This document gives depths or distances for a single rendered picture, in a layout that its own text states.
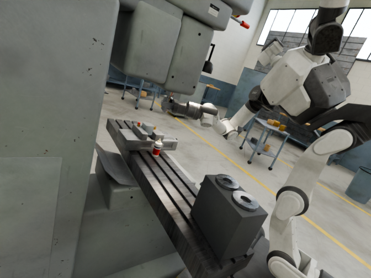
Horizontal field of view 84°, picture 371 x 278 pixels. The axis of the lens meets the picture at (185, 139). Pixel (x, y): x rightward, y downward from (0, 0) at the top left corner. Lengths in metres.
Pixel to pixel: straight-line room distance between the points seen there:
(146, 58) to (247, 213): 0.66
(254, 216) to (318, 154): 0.47
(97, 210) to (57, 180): 0.32
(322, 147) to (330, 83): 0.27
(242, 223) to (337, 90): 0.70
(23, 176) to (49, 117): 0.21
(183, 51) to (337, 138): 0.73
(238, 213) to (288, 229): 0.58
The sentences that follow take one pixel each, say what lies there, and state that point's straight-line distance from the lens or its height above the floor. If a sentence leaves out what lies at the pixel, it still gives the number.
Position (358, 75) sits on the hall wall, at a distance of 8.60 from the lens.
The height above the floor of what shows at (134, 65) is 1.38.
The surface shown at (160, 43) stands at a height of 1.49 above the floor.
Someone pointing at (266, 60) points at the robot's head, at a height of 1.58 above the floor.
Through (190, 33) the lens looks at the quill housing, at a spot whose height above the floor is 1.57.
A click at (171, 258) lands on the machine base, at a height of 0.20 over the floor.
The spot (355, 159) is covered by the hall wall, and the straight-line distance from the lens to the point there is 8.26.
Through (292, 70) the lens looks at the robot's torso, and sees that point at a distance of 1.01.
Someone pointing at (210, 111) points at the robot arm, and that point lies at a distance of 1.07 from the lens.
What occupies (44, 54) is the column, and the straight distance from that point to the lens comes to 0.68.
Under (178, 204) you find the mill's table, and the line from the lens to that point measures 0.90.
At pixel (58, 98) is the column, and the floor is 1.25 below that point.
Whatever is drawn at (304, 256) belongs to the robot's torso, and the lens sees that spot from 1.41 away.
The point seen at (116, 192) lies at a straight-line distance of 1.02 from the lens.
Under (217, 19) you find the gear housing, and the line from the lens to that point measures 1.01.
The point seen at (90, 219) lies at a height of 0.67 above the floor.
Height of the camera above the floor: 1.45
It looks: 20 degrees down
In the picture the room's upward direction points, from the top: 19 degrees clockwise
